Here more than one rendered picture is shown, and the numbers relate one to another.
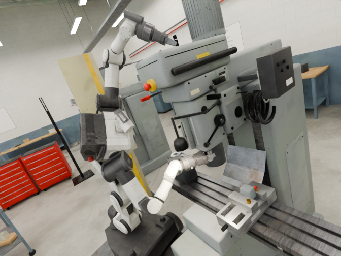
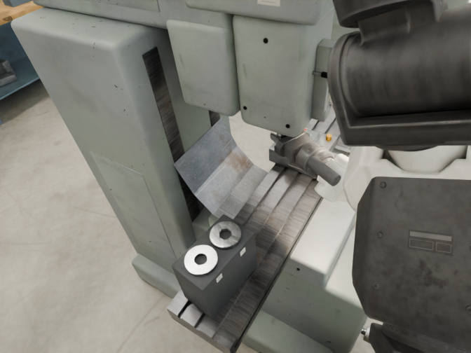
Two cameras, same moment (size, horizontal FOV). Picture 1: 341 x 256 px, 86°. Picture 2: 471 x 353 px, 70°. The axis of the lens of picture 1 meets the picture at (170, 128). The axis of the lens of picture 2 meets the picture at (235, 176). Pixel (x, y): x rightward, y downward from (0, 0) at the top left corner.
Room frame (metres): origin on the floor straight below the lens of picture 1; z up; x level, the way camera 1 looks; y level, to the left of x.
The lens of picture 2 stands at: (1.51, 0.52, 1.91)
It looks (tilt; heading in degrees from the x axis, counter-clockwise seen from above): 45 degrees down; 248
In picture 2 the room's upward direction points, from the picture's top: 7 degrees counter-clockwise
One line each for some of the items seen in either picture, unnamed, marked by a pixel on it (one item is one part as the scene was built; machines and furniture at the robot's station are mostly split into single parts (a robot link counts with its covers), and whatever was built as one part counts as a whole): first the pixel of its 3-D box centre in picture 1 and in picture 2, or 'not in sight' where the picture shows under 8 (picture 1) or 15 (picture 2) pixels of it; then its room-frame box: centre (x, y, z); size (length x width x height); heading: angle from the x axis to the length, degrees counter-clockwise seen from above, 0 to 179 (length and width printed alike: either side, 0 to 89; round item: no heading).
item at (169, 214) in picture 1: (173, 222); not in sight; (1.39, 0.26, 0.50); 0.20 x 0.05 x 0.20; 43
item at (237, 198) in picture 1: (242, 201); (322, 149); (0.82, -0.25, 1.02); 0.15 x 0.06 x 0.04; 29
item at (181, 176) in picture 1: (181, 165); (218, 265); (1.40, 0.01, 1.03); 0.22 x 0.12 x 0.20; 23
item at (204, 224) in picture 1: (224, 209); (282, 220); (1.05, -0.18, 0.79); 0.50 x 0.35 x 0.12; 121
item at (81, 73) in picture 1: (112, 139); not in sight; (2.49, 0.83, 1.15); 0.52 x 0.40 x 2.30; 121
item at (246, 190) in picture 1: (247, 192); (309, 141); (0.85, -0.30, 1.04); 0.06 x 0.05 x 0.06; 29
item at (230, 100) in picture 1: (219, 108); (224, 52); (1.15, -0.34, 1.47); 0.24 x 0.19 x 0.26; 31
